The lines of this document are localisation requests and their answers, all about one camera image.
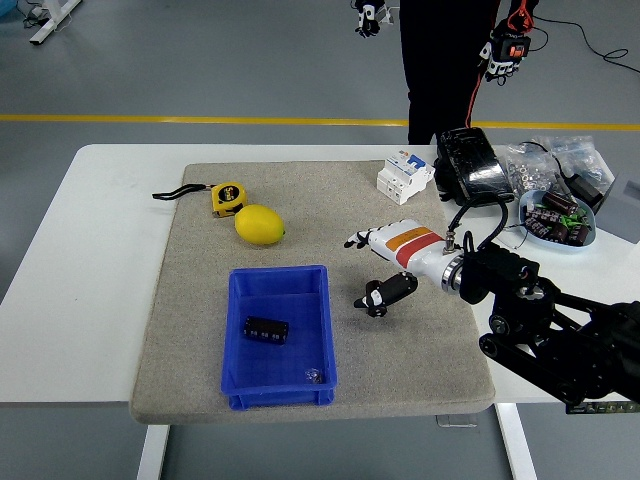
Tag person's left hand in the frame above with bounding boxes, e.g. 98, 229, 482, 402
478, 29, 532, 84

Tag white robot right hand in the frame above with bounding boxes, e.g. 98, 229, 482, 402
343, 218, 459, 317

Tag person's right hand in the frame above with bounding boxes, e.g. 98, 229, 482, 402
354, 0, 384, 39

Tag dark battery printed sleeve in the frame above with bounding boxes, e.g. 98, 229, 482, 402
529, 207, 565, 237

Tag blue plastic box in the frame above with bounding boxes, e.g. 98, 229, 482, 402
220, 265, 339, 411

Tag grey box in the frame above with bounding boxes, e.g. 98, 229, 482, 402
594, 172, 640, 231

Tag person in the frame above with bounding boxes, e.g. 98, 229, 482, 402
398, 0, 541, 146

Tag white circuit breaker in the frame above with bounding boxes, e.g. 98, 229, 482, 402
375, 152, 436, 206

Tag grey-brown mat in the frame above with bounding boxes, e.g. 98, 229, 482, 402
128, 159, 497, 426

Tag black glossy device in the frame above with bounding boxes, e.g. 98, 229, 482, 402
433, 126, 516, 208

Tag clear bag of metal nuts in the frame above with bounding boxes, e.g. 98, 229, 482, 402
502, 142, 564, 194

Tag clear bag of blue parts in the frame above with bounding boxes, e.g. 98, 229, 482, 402
532, 134, 616, 191

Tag yellow lemon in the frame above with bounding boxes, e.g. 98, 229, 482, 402
233, 203, 286, 246

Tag black power adapter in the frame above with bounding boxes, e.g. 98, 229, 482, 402
567, 172, 609, 211

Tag small green parts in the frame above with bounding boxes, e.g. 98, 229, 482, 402
559, 209, 590, 229

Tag light blue bowl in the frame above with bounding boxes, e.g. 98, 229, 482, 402
518, 188, 599, 255

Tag yellow tape measure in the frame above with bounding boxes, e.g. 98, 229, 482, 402
152, 182, 249, 219

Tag white table leg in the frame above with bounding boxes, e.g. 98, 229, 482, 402
494, 402, 539, 480
135, 423, 172, 480

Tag dark desk control panel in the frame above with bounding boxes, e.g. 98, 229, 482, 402
565, 399, 640, 415

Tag black floor cable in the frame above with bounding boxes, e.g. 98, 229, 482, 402
539, 17, 640, 76

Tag small clear bracket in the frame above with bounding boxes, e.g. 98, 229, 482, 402
435, 413, 479, 429

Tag white desk frame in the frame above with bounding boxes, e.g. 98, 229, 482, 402
28, 0, 84, 47

